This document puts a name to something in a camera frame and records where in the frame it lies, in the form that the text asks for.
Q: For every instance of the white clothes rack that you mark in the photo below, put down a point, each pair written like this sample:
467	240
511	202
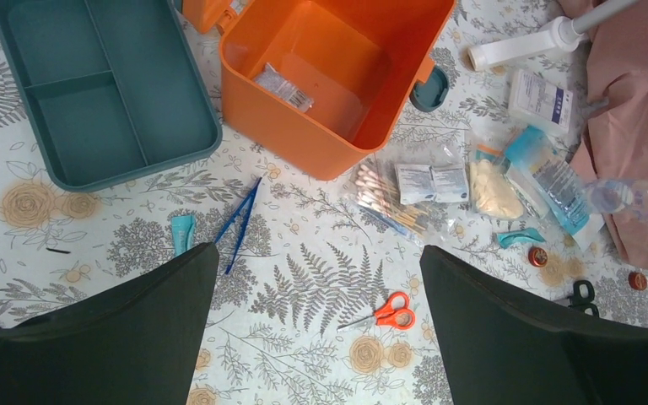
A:
558	37

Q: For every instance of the teal small tube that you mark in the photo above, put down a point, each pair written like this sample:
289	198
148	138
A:
183	232

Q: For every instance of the clear packet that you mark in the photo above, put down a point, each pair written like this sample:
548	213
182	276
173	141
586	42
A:
272	81

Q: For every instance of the orange handled scissors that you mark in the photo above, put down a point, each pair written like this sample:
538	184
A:
394	313

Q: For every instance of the pink hanging garment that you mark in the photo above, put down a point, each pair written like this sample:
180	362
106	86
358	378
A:
616	142

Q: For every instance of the alcohol wipe packets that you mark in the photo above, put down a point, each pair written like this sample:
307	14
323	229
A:
435	184

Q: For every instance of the blue bandage package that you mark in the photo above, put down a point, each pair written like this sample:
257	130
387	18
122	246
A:
537	165

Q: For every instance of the blue plastic tweezers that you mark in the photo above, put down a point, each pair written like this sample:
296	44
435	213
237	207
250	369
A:
241	217

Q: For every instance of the small red round tin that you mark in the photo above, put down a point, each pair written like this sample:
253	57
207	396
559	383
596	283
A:
537	256

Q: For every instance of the cotton swab bag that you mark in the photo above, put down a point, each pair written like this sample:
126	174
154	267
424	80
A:
377	194

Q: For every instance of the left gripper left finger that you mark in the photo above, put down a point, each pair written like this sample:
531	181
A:
136	343

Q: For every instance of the clear plastic bottle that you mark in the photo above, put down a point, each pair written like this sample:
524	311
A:
618	196

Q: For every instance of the black handled scissors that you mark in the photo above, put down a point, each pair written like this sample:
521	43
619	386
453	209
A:
581	298

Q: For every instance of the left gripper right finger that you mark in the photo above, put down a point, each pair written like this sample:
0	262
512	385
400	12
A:
503	345

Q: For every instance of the teal small packet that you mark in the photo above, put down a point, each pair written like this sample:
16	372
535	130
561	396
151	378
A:
520	236

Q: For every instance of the orange medicine box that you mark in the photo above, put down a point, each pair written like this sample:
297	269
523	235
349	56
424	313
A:
360	61

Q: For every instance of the white gauze packet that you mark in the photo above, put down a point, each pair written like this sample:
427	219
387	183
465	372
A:
540	103

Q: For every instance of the teal tray insert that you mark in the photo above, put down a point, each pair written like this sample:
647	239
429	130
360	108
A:
111	88

